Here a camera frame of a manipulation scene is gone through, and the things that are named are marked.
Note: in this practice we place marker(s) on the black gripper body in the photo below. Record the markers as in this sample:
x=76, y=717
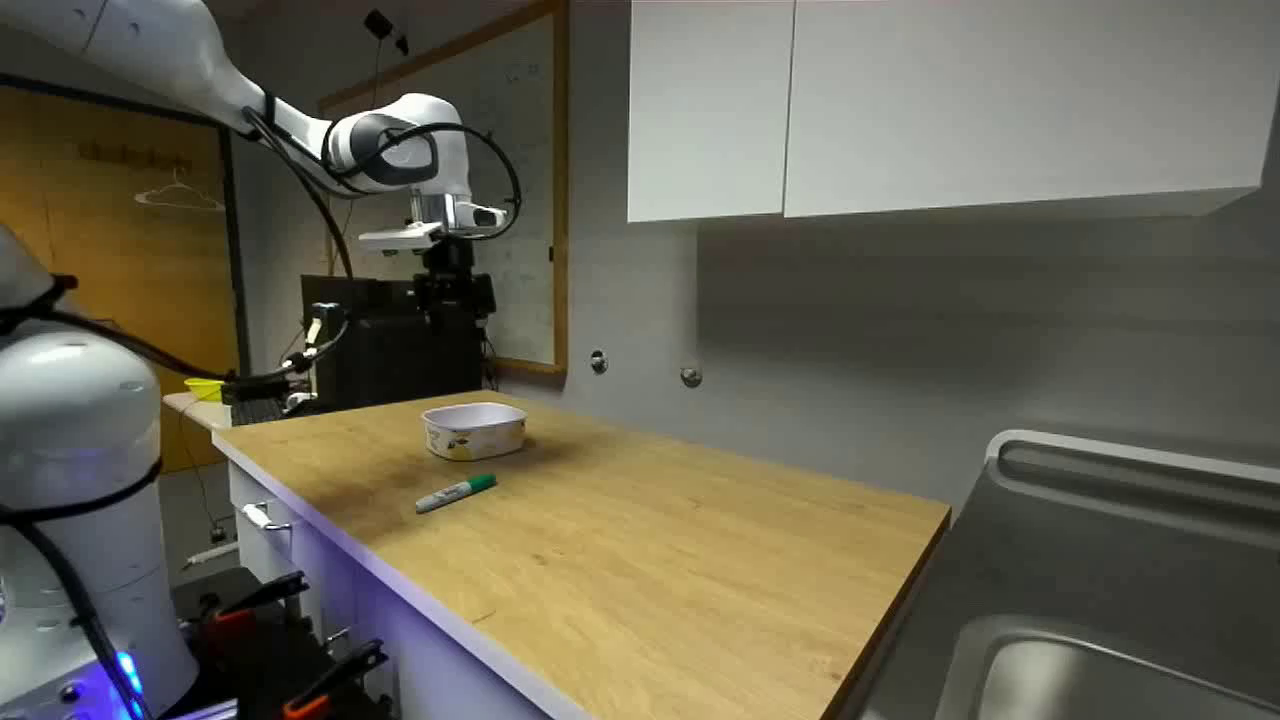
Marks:
x=453, y=286

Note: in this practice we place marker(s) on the green marker with white barrel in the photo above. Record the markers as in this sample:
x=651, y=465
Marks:
x=453, y=492

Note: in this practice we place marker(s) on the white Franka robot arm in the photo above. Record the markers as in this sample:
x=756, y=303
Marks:
x=81, y=440

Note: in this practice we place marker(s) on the white shallow bowl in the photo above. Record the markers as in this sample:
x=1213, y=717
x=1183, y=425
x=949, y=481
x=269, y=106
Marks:
x=475, y=428

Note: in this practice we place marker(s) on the black monitor box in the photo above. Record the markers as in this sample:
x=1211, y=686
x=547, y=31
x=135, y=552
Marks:
x=386, y=362

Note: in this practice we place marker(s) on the wood framed whiteboard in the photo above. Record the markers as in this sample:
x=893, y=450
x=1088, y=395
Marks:
x=514, y=202

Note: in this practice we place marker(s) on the black flat device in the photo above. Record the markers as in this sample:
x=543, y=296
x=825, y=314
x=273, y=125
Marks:
x=263, y=389

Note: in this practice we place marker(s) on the yellow small container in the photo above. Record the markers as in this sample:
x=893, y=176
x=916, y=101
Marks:
x=202, y=389

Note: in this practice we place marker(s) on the wooden door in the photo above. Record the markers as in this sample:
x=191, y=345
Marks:
x=123, y=226

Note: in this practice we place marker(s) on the white base cabinet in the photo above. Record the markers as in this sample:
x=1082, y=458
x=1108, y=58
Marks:
x=400, y=626

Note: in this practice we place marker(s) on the black orange clamp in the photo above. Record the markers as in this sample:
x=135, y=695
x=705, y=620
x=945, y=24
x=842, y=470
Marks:
x=255, y=601
x=334, y=681

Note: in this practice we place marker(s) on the stainless steel sink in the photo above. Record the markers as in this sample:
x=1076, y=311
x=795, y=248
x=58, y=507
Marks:
x=1095, y=601

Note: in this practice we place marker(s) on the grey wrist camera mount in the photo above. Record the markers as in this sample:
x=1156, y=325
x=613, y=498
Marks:
x=447, y=212

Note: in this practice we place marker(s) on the camera on small stand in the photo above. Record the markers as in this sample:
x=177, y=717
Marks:
x=319, y=343

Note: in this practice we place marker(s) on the dark small wall knob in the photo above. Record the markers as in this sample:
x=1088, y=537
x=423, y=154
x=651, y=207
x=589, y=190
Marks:
x=599, y=362

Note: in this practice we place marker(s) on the round silver wall knob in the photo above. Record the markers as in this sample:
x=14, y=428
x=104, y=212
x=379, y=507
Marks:
x=689, y=377

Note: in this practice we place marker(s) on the narrow white wall cabinet door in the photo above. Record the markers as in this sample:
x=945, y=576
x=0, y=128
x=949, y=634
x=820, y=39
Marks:
x=710, y=106

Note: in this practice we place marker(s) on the wide white wall cabinet door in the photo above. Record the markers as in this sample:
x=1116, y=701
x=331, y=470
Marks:
x=1026, y=101

